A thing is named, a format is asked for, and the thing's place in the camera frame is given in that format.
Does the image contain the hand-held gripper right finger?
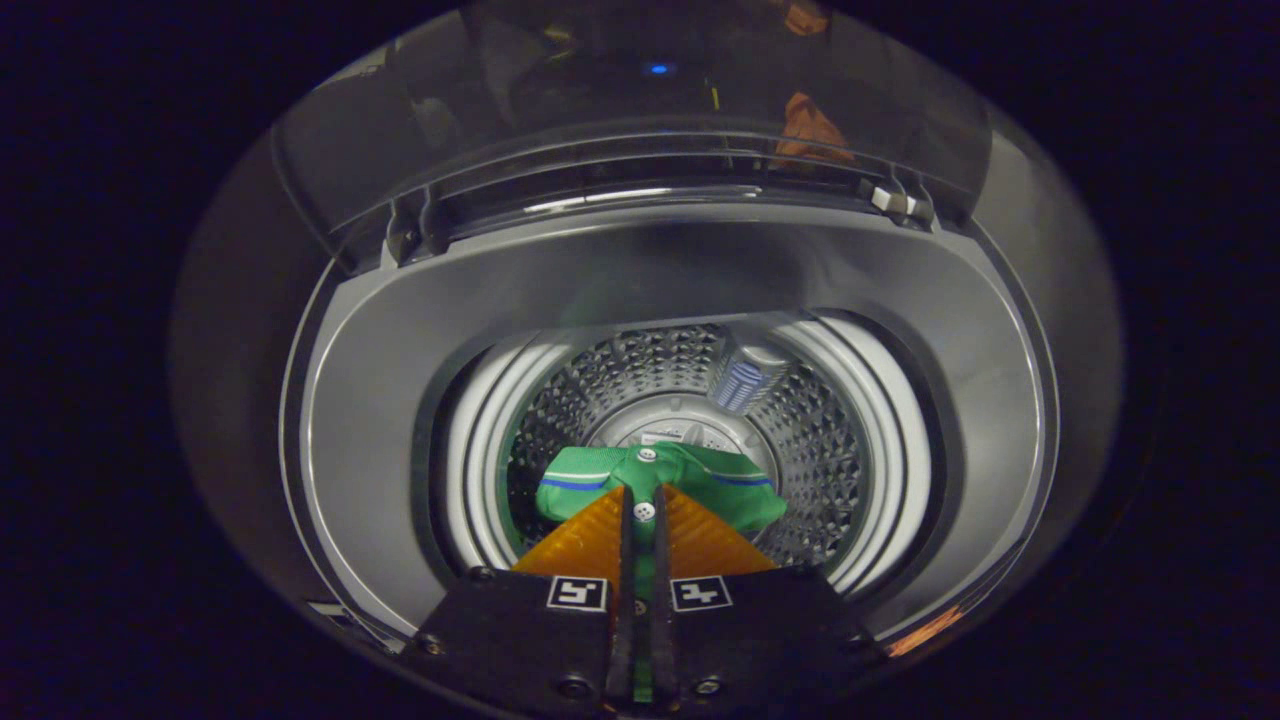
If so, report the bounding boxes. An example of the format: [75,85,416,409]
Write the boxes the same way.
[652,485,891,713]

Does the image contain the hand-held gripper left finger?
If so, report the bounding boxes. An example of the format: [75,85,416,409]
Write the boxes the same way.
[400,485,636,713]

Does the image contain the green polo shirt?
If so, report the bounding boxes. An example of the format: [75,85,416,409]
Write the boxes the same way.
[535,440,789,601]

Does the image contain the dark grey washing machine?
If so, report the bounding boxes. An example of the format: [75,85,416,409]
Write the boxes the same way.
[280,200,1061,661]

